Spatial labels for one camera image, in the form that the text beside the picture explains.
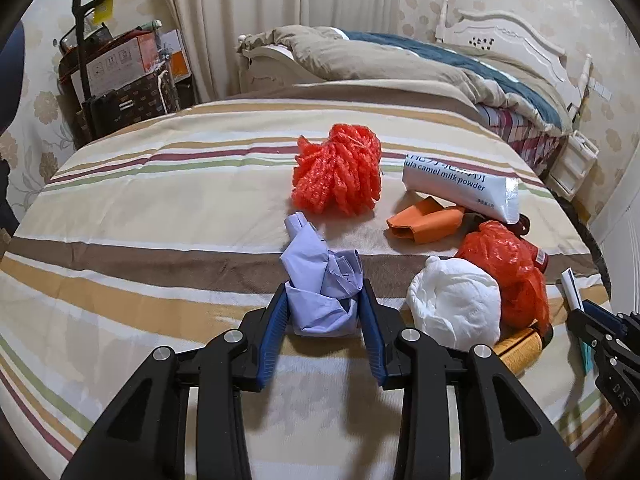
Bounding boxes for cream curtain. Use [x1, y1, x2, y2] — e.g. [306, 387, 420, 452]
[155, 0, 403, 106]

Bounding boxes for white tissue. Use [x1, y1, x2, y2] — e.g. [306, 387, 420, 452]
[406, 256, 502, 351]

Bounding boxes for black hand trolley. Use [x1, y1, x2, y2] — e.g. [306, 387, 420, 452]
[70, 0, 116, 141]

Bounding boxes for black bin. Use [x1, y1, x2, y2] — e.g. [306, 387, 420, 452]
[570, 195, 611, 281]

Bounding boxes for red foam fruit net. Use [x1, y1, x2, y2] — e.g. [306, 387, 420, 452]
[292, 122, 383, 217]

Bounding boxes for white bed footboard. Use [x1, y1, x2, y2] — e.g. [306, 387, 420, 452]
[235, 35, 301, 93]

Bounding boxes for white drawer unit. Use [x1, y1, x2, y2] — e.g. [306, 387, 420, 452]
[545, 130, 601, 198]

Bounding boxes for white teal paper packet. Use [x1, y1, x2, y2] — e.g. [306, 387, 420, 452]
[560, 267, 596, 376]

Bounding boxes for person's dark blue clothing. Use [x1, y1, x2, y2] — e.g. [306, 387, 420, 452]
[0, 25, 26, 133]

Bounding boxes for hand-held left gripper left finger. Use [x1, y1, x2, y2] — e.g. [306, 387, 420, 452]
[60, 282, 291, 480]

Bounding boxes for plaid bed sheet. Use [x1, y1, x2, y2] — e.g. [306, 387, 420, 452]
[475, 102, 568, 176]

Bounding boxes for beige teal duvet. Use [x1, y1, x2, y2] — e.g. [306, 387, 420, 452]
[240, 25, 573, 133]

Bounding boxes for purple paper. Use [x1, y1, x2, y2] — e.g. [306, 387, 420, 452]
[280, 212, 363, 338]

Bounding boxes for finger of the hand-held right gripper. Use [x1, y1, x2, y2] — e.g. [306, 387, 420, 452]
[582, 300, 640, 341]
[567, 310, 640, 361]

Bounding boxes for orange paper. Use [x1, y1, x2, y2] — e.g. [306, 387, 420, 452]
[385, 196, 466, 245]

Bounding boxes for white bed headboard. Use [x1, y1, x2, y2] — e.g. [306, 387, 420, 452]
[435, 0, 593, 111]

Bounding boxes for dark red bag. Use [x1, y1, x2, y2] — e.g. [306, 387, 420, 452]
[57, 27, 86, 106]

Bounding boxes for white powder packet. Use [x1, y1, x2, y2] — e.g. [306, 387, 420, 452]
[402, 152, 521, 225]

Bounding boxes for grey orange cardboard box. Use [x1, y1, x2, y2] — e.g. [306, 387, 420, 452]
[85, 30, 166, 91]

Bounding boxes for white orange cardboard box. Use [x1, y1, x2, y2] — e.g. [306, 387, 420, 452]
[160, 29, 193, 81]

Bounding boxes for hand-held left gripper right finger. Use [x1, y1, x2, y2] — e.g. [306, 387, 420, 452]
[356, 280, 586, 480]

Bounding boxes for red plastic bag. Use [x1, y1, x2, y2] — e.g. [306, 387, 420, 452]
[455, 221, 551, 331]

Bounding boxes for white cabinet door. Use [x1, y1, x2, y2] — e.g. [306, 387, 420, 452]
[587, 170, 640, 311]

